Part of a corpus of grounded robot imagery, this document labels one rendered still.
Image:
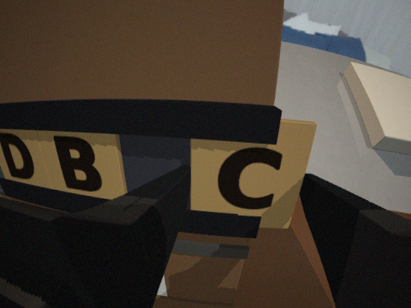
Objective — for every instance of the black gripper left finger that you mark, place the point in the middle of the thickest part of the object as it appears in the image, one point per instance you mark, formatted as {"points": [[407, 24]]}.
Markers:
{"points": [[113, 255]]}

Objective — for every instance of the brown angled board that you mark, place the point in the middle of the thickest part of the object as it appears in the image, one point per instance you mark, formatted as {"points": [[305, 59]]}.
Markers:
{"points": [[158, 73]]}

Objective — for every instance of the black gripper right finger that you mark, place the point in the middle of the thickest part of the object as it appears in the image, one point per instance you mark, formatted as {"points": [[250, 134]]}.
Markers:
{"points": [[365, 249]]}

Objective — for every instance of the tan tile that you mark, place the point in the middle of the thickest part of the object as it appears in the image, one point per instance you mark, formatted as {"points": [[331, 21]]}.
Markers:
{"points": [[252, 179], [84, 163], [22, 159]]}

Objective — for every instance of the white paper ticket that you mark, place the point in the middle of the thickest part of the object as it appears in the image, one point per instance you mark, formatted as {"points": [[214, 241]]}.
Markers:
{"points": [[162, 290]]}

